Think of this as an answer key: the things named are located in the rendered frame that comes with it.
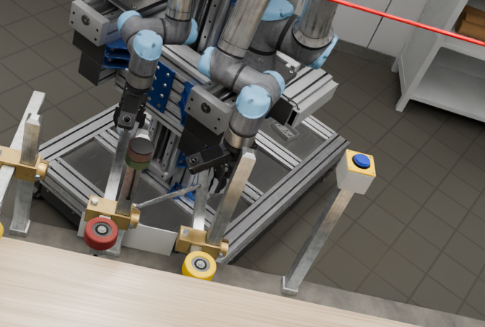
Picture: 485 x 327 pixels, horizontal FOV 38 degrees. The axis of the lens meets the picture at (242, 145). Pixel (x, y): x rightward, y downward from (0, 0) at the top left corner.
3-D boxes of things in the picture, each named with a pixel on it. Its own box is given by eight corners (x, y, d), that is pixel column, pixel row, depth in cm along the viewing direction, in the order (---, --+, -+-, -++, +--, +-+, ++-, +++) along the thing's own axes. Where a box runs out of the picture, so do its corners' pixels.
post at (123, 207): (104, 250, 193) (138, 125, 162) (117, 253, 194) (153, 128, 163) (102, 260, 191) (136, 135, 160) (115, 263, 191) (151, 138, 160)
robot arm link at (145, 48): (157, 26, 188) (168, 45, 183) (149, 58, 195) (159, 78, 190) (130, 27, 184) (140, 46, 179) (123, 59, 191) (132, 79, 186)
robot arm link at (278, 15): (250, 22, 212) (264, -15, 203) (289, 42, 210) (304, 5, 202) (234, 38, 203) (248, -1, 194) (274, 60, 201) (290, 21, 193)
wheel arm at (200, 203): (195, 177, 208) (199, 167, 205) (206, 180, 208) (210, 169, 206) (181, 297, 175) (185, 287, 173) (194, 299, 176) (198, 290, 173)
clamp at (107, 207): (87, 207, 183) (90, 194, 180) (137, 218, 185) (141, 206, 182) (83, 223, 179) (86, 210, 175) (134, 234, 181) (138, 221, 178)
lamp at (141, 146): (115, 195, 174) (131, 133, 160) (137, 201, 174) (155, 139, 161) (111, 213, 169) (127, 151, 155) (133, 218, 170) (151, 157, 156)
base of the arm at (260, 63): (245, 45, 221) (254, 19, 214) (282, 71, 216) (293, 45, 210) (216, 60, 210) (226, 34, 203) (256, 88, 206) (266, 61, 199)
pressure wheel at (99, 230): (82, 241, 177) (89, 211, 170) (113, 247, 179) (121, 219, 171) (76, 266, 171) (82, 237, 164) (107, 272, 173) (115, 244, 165)
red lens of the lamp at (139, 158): (128, 141, 161) (130, 134, 160) (154, 147, 162) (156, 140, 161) (124, 159, 157) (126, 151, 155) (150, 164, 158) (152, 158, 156)
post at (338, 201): (280, 280, 200) (340, 173, 171) (296, 284, 201) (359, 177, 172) (280, 293, 197) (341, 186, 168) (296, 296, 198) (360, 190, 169)
